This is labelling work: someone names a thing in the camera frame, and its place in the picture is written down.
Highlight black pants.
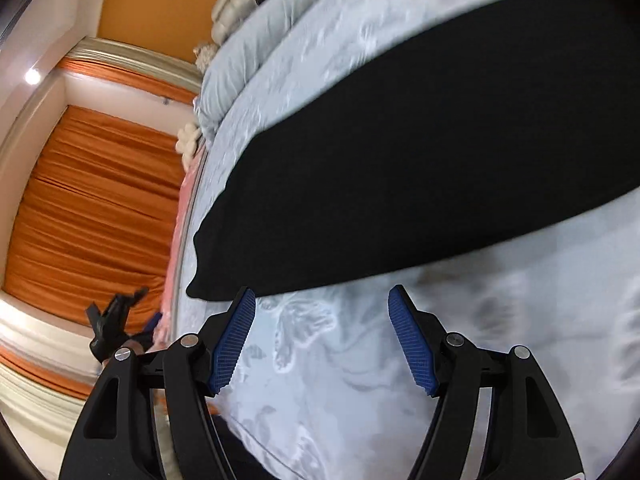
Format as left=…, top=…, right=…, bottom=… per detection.
left=186, top=0, right=640, bottom=302

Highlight pale blue floral bedspread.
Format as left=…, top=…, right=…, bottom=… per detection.
left=165, top=0, right=640, bottom=480

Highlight dark cloth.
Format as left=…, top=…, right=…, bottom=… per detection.
left=212, top=407, right=301, bottom=480

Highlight pink bed skirt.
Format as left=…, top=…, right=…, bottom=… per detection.
left=150, top=157, right=198, bottom=353

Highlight orange curtain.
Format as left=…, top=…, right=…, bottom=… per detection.
left=2, top=57, right=201, bottom=311

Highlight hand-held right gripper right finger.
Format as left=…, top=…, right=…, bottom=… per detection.
left=387, top=284, right=586, bottom=480

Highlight grey pillows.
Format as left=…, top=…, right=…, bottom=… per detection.
left=194, top=0, right=361, bottom=133

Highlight white plush toy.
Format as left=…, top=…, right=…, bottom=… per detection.
left=176, top=121, right=205, bottom=172

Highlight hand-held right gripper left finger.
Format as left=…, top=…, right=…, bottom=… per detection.
left=59, top=286, right=257, bottom=480

